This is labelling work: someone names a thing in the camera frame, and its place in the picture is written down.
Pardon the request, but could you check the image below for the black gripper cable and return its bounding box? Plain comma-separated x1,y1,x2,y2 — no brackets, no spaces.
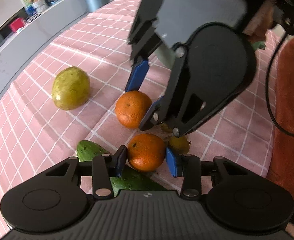
265,17,294,138

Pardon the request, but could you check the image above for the green cucumber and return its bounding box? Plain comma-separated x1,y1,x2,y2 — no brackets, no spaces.
76,140,168,197

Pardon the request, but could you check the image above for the small yellow-green fruit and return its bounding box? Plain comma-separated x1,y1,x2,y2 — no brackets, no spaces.
167,134,190,155

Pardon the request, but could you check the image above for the person's orange clothing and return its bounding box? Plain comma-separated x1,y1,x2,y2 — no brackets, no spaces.
266,35,294,202

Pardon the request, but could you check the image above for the person's right forearm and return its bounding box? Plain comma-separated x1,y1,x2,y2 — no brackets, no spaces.
243,0,278,43

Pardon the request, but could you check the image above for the teddy bear bouquet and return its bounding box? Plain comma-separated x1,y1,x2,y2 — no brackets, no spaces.
35,0,48,13

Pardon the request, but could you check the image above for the red box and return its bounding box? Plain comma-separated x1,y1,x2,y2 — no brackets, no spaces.
9,18,24,32

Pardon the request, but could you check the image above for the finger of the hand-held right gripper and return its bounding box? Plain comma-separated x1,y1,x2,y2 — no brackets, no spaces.
139,45,225,138
125,15,162,92

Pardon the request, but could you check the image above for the orange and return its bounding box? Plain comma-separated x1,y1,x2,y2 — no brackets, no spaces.
115,91,153,129
127,133,167,172

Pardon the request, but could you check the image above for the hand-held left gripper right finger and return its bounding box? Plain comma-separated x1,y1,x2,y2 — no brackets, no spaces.
165,147,250,199

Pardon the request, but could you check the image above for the pink checkered tablecloth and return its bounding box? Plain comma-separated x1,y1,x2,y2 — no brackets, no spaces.
0,0,288,220

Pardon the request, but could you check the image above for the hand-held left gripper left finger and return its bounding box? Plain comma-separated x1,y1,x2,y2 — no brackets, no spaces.
45,145,127,198

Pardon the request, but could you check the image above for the picture card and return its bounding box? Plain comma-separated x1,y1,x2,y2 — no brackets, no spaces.
22,0,36,14

